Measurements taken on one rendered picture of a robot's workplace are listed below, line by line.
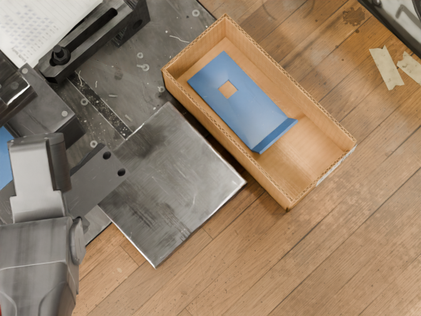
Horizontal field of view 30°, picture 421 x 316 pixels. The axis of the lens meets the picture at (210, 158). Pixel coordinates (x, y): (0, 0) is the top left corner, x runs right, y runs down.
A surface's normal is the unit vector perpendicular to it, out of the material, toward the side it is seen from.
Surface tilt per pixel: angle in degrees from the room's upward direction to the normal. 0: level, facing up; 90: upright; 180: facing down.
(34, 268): 27
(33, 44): 0
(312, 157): 0
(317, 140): 0
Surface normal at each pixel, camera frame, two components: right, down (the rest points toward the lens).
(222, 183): -0.03, -0.25
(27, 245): -0.08, -0.66
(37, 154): 0.03, 0.17
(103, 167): 0.32, 0.11
